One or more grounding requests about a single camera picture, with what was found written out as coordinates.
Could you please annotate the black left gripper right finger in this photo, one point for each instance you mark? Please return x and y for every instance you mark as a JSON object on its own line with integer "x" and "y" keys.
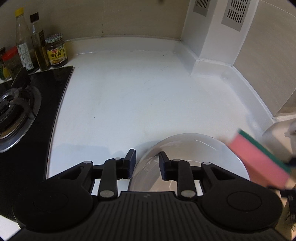
{"x": 179, "y": 171}

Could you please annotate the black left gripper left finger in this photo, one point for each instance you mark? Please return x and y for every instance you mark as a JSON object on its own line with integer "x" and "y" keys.
{"x": 114, "y": 170}

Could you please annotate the white ceramic bowl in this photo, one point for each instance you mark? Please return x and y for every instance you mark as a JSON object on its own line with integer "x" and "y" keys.
{"x": 192, "y": 147}

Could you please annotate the pink and green sponge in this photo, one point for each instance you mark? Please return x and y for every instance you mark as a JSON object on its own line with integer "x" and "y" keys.
{"x": 262, "y": 166}

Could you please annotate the black glass gas stove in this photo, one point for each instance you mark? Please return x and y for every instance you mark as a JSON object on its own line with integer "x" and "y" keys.
{"x": 29, "y": 107}

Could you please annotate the bean paste jar checkered lid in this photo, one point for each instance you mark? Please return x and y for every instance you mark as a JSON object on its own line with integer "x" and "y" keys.
{"x": 56, "y": 50}

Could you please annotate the clear bottle yellow cap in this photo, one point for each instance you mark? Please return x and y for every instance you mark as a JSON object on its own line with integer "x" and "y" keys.
{"x": 24, "y": 43}

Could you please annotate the dark lid pickle jar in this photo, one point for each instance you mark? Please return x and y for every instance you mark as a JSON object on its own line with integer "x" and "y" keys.
{"x": 4, "y": 71}

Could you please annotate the dark oil bottle black cap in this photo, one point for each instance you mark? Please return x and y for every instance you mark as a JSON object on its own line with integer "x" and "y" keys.
{"x": 39, "y": 44}

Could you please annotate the red lid spice jar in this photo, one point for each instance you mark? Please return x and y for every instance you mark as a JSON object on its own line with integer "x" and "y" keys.
{"x": 12, "y": 62}

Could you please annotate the grey vent grille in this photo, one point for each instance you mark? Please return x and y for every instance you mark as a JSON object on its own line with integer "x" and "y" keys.
{"x": 235, "y": 14}
{"x": 201, "y": 7}

